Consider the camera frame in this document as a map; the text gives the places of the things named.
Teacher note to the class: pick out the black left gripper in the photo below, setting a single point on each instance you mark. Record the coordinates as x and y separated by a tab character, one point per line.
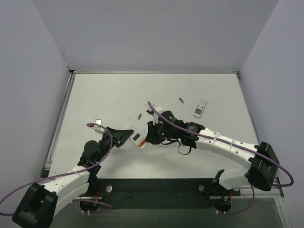
114	137

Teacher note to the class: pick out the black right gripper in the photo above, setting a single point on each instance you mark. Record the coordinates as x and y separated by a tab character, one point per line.
153	133

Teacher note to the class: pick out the long white remote control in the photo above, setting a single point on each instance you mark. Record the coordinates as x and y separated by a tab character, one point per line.
137	137

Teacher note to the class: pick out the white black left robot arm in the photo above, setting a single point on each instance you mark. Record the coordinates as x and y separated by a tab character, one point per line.
42	202

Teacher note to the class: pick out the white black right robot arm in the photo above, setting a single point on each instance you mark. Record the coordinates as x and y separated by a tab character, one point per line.
259	162

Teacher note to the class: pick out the small white remote with buttons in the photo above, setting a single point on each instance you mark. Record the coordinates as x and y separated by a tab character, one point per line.
199	109

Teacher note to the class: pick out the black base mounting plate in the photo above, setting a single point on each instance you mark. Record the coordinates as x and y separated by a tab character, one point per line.
159	193

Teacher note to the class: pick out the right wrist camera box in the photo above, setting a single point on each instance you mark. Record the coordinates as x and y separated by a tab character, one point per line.
155	111

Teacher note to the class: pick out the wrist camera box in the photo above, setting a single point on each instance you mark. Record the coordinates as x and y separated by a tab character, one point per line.
155	111
97	125

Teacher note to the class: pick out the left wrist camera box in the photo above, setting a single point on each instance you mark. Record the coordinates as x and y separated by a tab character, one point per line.
97	125

